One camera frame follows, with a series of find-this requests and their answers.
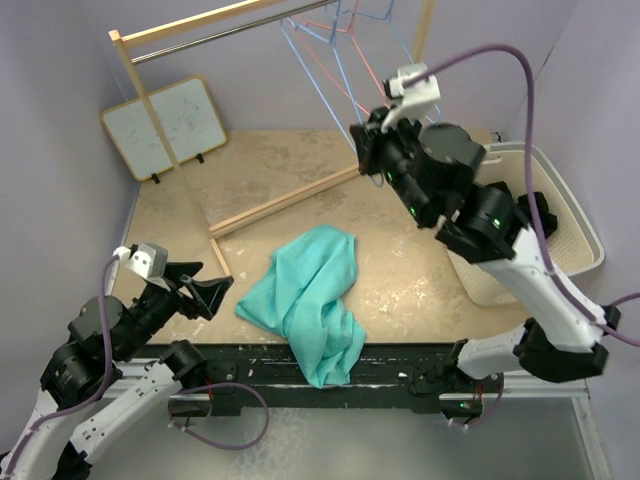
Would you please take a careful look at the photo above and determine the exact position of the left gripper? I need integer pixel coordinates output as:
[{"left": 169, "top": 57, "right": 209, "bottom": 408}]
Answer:
[{"left": 117, "top": 259, "right": 233, "bottom": 359}]

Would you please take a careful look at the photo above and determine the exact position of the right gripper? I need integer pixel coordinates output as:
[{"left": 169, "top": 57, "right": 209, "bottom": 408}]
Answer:
[{"left": 354, "top": 101, "right": 437, "bottom": 222}]

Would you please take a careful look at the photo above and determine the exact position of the blue hanger of teal shirt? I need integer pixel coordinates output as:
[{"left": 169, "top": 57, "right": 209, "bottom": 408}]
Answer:
[{"left": 280, "top": 1, "right": 376, "bottom": 123}]

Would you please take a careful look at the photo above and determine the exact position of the teal t shirt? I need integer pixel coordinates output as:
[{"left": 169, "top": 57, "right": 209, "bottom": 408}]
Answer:
[{"left": 235, "top": 225, "right": 367, "bottom": 389}]

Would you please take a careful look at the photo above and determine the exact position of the blue hanger of white shirt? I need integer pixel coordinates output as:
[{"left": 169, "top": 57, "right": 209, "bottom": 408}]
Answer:
[{"left": 344, "top": 0, "right": 444, "bottom": 126}]

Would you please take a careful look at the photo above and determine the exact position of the pink hanger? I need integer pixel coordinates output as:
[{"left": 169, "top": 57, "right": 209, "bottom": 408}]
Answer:
[{"left": 286, "top": 1, "right": 384, "bottom": 119}]

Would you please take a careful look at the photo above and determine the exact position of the black t shirt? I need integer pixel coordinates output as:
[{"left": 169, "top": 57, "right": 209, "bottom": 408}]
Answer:
[{"left": 516, "top": 191, "right": 558, "bottom": 239}]

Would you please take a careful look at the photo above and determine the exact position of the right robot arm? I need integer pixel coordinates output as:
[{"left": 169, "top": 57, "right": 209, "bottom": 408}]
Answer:
[{"left": 349, "top": 107, "right": 621, "bottom": 391}]

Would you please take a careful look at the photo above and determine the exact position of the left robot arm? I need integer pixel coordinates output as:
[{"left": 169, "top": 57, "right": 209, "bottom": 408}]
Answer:
[{"left": 1, "top": 262, "right": 234, "bottom": 479}]

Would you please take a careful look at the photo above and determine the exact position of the wooden clothes rack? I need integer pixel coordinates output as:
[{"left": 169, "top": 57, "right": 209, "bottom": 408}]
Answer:
[{"left": 107, "top": 0, "right": 439, "bottom": 277}]

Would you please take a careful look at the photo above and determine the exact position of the small whiteboard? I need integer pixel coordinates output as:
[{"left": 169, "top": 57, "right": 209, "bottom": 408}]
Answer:
[{"left": 100, "top": 74, "right": 229, "bottom": 183}]

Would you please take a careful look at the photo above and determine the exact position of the cream laundry basket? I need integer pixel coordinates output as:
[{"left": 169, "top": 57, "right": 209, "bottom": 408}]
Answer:
[{"left": 449, "top": 142, "right": 605, "bottom": 307}]

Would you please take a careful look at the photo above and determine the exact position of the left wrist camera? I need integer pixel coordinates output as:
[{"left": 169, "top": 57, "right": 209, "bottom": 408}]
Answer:
[{"left": 113, "top": 243, "right": 170, "bottom": 291}]

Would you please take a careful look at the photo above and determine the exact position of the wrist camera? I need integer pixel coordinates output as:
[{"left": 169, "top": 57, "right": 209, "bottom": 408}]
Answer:
[
  {"left": 381, "top": 63, "right": 441, "bottom": 133},
  {"left": 113, "top": 243, "right": 170, "bottom": 291}
]

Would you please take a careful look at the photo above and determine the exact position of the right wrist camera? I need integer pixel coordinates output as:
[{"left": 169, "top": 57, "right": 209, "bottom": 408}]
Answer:
[{"left": 381, "top": 63, "right": 441, "bottom": 133}]

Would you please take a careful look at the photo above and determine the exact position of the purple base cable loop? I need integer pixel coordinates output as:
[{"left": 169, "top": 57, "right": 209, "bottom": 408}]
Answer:
[{"left": 167, "top": 382, "right": 271, "bottom": 451}]

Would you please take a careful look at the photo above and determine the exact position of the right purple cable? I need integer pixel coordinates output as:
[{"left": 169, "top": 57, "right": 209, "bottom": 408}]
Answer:
[{"left": 404, "top": 43, "right": 640, "bottom": 349}]

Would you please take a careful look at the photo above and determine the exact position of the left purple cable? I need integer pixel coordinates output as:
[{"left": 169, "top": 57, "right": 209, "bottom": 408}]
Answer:
[{"left": 2, "top": 257, "right": 126, "bottom": 476}]

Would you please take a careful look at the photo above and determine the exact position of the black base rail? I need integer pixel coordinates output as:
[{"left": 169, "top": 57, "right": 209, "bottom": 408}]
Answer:
[{"left": 197, "top": 343, "right": 504, "bottom": 418}]

